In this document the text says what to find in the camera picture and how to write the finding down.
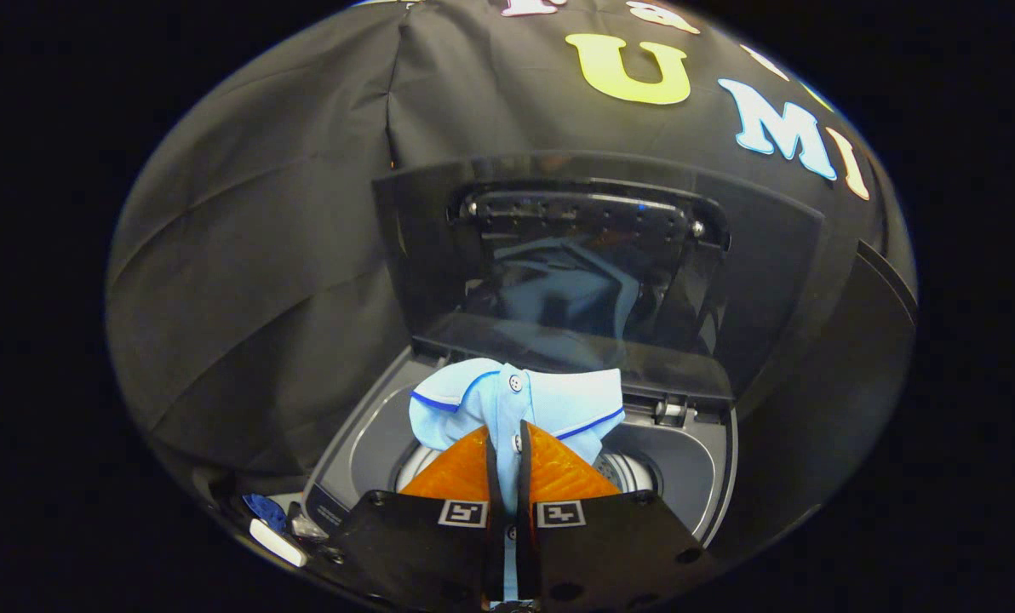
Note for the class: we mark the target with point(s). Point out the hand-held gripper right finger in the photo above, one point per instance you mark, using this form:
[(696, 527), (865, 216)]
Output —
[(601, 553)]

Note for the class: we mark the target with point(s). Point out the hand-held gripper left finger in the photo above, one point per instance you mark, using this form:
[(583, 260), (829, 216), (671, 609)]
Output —
[(422, 553)]

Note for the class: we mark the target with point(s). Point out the grey washing machine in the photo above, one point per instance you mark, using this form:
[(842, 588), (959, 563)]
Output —
[(686, 464)]

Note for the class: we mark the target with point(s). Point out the light blue polo shirt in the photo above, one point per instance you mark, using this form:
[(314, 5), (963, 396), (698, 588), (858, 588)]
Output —
[(559, 400)]

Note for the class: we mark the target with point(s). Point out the dark washing machine lid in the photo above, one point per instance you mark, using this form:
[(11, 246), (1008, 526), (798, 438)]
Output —
[(754, 255)]

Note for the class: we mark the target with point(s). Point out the small white bar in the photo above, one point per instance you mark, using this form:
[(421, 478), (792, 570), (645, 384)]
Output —
[(278, 542)]

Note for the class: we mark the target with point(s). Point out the small blue object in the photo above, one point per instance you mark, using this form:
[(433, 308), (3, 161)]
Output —
[(266, 511)]

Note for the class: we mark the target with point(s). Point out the black backdrop cloth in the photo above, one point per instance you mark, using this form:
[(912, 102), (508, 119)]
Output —
[(260, 255)]

